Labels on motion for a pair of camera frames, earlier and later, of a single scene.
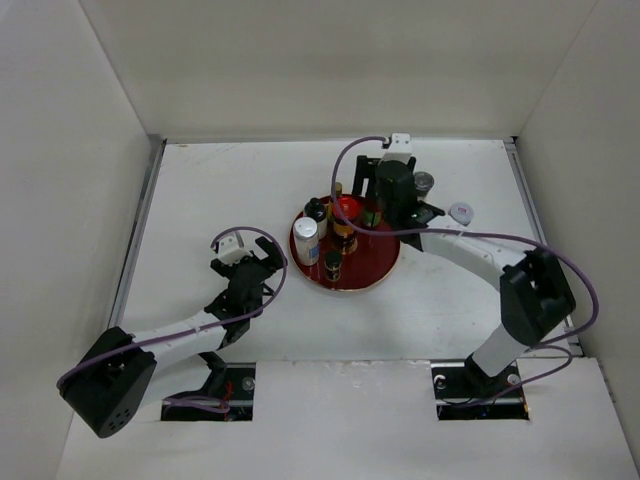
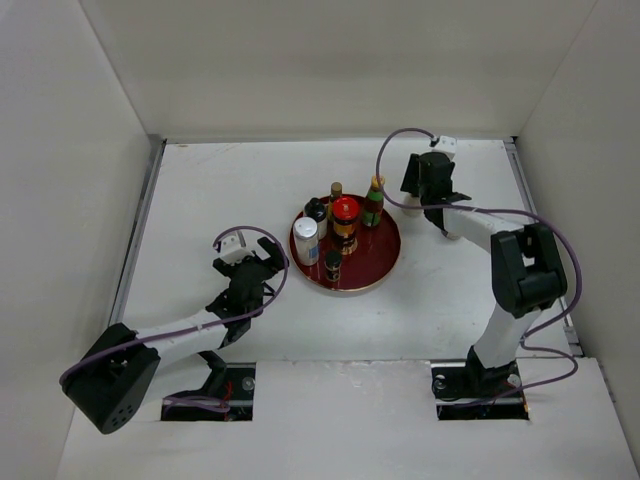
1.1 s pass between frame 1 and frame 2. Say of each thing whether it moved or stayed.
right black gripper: moved
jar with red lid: stayed
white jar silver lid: stayed
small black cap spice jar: stayed
